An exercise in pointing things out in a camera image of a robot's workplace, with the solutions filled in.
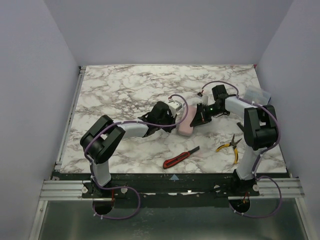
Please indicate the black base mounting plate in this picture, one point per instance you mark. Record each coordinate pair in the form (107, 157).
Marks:
(137, 182)

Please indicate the small black comb part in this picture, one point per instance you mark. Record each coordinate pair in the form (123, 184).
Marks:
(241, 126)

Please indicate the red black utility knife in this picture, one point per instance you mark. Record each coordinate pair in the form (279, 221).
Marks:
(169, 163)

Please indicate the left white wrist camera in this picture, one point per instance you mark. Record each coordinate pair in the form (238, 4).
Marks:
(174, 106)

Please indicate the pink zippered umbrella case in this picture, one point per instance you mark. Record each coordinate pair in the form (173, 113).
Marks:
(184, 128)

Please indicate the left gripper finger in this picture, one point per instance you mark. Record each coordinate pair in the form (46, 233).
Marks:
(173, 120)
(169, 128)

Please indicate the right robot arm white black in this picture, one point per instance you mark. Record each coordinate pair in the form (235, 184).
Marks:
(260, 131)

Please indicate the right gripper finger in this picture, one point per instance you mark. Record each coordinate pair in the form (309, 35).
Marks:
(201, 110)
(198, 122)

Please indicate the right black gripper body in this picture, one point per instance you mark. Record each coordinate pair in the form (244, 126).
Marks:
(200, 114)

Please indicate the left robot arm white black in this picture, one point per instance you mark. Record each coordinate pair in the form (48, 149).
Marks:
(102, 139)

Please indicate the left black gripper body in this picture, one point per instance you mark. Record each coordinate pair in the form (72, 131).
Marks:
(171, 121)

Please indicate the aluminium frame rail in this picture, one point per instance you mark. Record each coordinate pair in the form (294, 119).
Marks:
(76, 190)

